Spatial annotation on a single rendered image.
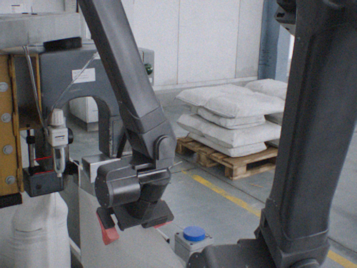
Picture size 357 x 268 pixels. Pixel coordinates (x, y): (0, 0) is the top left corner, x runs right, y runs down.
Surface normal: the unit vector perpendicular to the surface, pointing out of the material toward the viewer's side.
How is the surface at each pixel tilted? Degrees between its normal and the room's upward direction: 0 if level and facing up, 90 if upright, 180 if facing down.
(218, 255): 29
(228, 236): 0
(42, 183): 90
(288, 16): 60
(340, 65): 121
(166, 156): 88
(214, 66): 90
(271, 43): 90
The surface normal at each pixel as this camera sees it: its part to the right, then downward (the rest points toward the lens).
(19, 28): 0.95, 0.11
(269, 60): -0.83, 0.15
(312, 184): 0.18, 0.71
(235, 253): 0.29, -0.71
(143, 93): 0.58, 0.10
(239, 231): 0.03, -0.96
